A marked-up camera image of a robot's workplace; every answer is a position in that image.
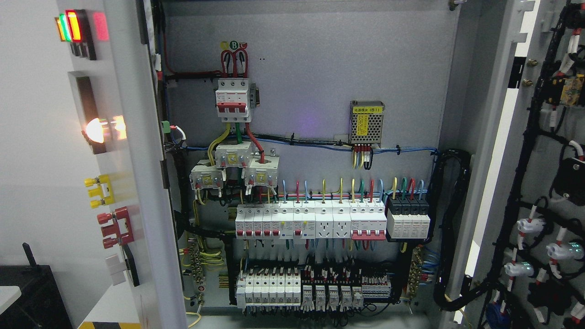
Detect grey cabinet door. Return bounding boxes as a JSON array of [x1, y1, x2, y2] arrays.
[[57, 0, 187, 329], [434, 0, 584, 329]]

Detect white current transformers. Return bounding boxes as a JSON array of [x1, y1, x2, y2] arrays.
[[189, 141, 280, 191]]

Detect metal mesh power supply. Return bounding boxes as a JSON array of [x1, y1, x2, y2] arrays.
[[349, 100, 385, 144]]

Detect white socket breaker row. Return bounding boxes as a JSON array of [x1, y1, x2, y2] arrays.
[[235, 200, 387, 241]]

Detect red main circuit breaker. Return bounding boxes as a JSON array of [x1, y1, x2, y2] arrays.
[[215, 78, 260, 123]]

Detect lower relay terminal row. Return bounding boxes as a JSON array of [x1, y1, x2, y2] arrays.
[[233, 261, 393, 316]]

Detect black white surge protector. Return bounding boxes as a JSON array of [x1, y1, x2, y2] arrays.
[[387, 197, 431, 240]]

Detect brass ground terminal bar left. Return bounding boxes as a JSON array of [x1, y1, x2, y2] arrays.
[[187, 238, 206, 306]]

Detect brass ground terminal bar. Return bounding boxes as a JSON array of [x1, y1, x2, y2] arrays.
[[408, 245, 423, 291], [187, 238, 206, 306]]

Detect brass ground terminal bar right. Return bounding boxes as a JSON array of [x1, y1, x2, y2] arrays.
[[408, 245, 423, 291]]

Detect white glowing indicator lamp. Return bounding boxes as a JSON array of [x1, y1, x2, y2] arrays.
[[82, 118, 108, 144]]

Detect black digital power meter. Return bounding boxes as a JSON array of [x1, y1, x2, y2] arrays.
[[68, 71, 107, 154]]

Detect red indicator lamp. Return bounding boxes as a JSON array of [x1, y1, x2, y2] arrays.
[[64, 9, 97, 61]]

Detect yellow indicator lamp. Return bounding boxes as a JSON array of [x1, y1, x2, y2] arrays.
[[54, 17, 66, 42]]

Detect green indicator lamp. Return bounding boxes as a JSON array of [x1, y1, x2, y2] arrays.
[[59, 13, 71, 42]]

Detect black box at left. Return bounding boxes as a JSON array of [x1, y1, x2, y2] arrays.
[[0, 242, 72, 329]]

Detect red terminal post block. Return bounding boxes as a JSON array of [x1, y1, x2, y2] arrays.
[[96, 207, 134, 249]]

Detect yellow terminal post block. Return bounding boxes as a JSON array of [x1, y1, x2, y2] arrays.
[[84, 174, 114, 208]]

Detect black cable conduit right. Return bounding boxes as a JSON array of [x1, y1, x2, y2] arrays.
[[427, 149, 499, 312]]

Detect white rotary selector switch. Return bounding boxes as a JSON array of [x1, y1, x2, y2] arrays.
[[105, 245, 140, 287]]

